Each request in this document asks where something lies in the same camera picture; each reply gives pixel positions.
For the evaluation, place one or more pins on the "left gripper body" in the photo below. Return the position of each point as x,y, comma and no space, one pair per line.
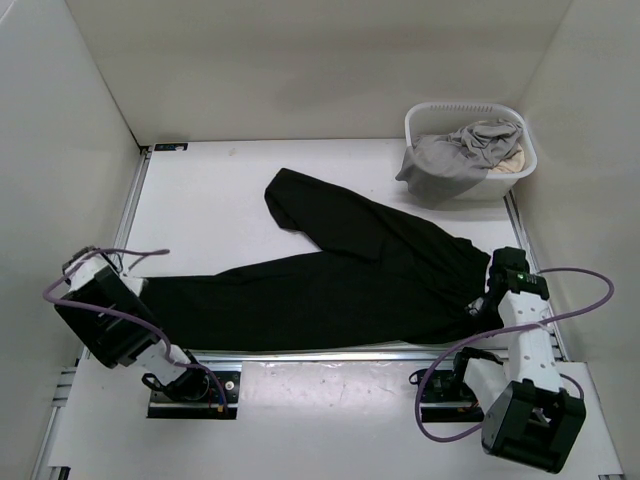
84,265

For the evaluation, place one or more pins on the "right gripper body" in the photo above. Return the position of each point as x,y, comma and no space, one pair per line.
483,306

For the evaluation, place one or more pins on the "black trousers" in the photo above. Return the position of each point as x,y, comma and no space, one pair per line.
378,275

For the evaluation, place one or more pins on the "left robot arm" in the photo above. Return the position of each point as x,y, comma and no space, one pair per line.
102,307

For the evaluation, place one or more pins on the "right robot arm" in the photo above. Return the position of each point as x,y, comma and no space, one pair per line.
529,416

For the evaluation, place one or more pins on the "beige garment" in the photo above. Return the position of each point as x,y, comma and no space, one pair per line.
512,164

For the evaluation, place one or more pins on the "grey garment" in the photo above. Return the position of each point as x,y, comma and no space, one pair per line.
439,168

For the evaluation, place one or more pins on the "black label sticker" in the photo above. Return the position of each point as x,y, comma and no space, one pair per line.
170,147

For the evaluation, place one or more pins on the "white laundry basket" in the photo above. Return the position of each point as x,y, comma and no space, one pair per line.
439,118

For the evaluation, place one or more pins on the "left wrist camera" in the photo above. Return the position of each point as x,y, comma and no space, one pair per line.
135,284

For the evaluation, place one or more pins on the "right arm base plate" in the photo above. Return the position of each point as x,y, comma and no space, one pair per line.
445,400

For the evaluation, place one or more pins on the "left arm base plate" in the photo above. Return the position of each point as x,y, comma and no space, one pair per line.
196,399

